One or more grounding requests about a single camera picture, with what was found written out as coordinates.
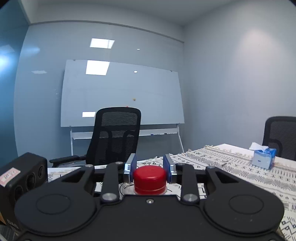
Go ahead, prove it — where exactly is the whiteboard on stand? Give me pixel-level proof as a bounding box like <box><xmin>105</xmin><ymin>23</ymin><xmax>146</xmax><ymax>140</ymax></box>
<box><xmin>60</xmin><ymin>59</ymin><xmax>186</xmax><ymax>156</ymax></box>

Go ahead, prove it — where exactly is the red bottle cap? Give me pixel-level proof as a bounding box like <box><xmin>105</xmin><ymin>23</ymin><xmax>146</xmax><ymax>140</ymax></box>
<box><xmin>133</xmin><ymin>165</ymin><xmax>167</xmax><ymax>192</ymax></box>

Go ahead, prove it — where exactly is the black mesh office chair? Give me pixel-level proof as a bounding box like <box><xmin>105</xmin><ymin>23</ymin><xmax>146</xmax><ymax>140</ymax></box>
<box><xmin>262</xmin><ymin>116</ymin><xmax>295</xmax><ymax>161</ymax></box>
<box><xmin>49</xmin><ymin>107</ymin><xmax>141</xmax><ymax>168</ymax></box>

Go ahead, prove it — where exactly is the blue tissue box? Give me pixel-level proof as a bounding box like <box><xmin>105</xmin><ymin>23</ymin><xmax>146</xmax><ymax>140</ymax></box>
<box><xmin>249</xmin><ymin>142</ymin><xmax>276</xmax><ymax>170</ymax></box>

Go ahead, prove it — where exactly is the black mesh office chair left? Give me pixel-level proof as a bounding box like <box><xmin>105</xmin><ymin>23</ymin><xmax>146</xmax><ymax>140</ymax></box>
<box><xmin>49</xmin><ymin>107</ymin><xmax>141</xmax><ymax>168</ymax></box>

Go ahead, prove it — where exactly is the black mesh office chair middle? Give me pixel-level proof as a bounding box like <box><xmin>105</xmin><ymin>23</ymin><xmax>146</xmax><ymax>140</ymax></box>
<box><xmin>262</xmin><ymin>116</ymin><xmax>295</xmax><ymax>161</ymax></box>

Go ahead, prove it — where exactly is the patterned white tablecloth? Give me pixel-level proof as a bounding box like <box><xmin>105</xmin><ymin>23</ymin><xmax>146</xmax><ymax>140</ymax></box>
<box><xmin>47</xmin><ymin>143</ymin><xmax>296</xmax><ymax>241</ymax></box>

